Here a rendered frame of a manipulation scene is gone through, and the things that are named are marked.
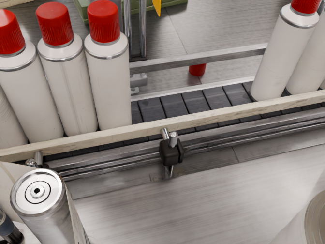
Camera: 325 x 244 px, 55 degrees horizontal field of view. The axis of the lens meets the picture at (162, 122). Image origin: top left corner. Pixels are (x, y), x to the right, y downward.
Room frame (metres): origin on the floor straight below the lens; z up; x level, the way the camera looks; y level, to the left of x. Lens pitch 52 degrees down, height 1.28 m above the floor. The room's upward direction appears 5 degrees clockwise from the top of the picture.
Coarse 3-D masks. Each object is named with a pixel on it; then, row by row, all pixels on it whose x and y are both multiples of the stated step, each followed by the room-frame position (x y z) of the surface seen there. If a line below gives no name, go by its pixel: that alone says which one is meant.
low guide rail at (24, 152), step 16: (288, 96) 0.35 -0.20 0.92; (304, 96) 0.36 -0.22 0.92; (320, 96) 0.36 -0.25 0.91; (208, 112) 0.31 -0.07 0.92; (224, 112) 0.31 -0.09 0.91; (240, 112) 0.32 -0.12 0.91; (256, 112) 0.33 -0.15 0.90; (112, 128) 0.26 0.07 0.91; (128, 128) 0.27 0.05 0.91; (144, 128) 0.27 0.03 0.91; (160, 128) 0.27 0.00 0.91; (176, 128) 0.28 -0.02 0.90; (32, 144) 0.23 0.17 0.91; (48, 144) 0.23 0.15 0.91; (64, 144) 0.23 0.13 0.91; (80, 144) 0.24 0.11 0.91; (96, 144) 0.24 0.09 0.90; (0, 160) 0.20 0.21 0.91; (16, 160) 0.21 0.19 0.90
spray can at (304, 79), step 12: (324, 12) 0.41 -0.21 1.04; (324, 24) 0.39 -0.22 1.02; (312, 36) 0.40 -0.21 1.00; (324, 36) 0.39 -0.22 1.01; (312, 48) 0.39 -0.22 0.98; (324, 48) 0.38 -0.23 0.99; (300, 60) 0.40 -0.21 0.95; (312, 60) 0.39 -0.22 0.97; (324, 60) 0.38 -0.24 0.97; (300, 72) 0.39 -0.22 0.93; (312, 72) 0.38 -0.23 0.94; (324, 72) 0.38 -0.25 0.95; (288, 84) 0.40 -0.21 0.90; (300, 84) 0.39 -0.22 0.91; (312, 84) 0.38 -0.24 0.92
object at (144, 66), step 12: (228, 48) 0.40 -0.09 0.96; (240, 48) 0.40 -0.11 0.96; (252, 48) 0.41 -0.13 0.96; (264, 48) 0.41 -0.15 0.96; (156, 60) 0.36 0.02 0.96; (168, 60) 0.36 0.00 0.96; (180, 60) 0.37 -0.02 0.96; (192, 60) 0.37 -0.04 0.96; (204, 60) 0.38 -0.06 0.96; (216, 60) 0.38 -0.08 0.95; (132, 72) 0.34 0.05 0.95; (144, 72) 0.35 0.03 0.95; (48, 84) 0.30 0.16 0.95
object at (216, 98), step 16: (160, 96) 0.36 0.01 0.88; (176, 96) 0.37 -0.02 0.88; (192, 96) 0.37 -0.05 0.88; (208, 96) 0.37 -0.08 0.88; (224, 96) 0.38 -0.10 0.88; (240, 96) 0.38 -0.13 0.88; (144, 112) 0.33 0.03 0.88; (160, 112) 0.33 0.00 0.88; (176, 112) 0.33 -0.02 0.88; (192, 112) 0.33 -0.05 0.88; (272, 112) 0.35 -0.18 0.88; (288, 112) 0.35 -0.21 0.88; (192, 128) 0.30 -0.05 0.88; (208, 128) 0.30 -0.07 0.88; (112, 144) 0.26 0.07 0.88; (128, 144) 0.26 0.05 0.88; (48, 160) 0.22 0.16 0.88
